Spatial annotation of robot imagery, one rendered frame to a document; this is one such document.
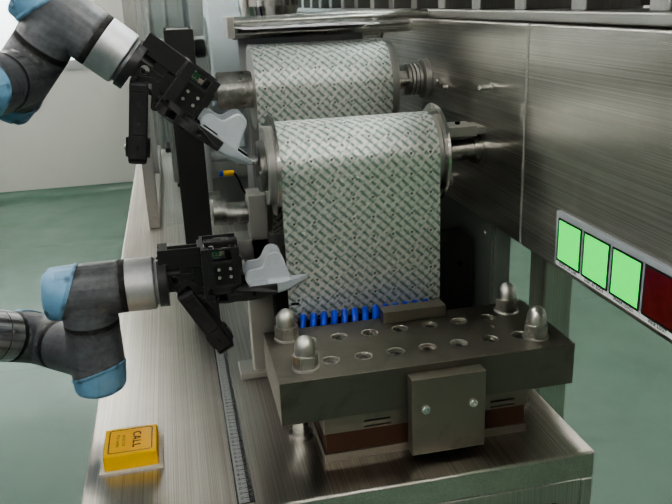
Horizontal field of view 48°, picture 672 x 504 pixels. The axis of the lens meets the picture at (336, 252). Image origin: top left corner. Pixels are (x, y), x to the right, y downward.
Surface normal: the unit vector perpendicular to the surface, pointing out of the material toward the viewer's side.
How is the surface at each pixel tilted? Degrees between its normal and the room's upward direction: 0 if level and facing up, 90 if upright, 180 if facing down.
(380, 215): 90
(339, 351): 0
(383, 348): 0
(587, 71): 90
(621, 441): 0
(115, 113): 90
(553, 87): 90
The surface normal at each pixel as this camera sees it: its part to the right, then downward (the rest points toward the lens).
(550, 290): 0.22, 0.30
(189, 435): -0.04, -0.95
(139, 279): 0.17, -0.19
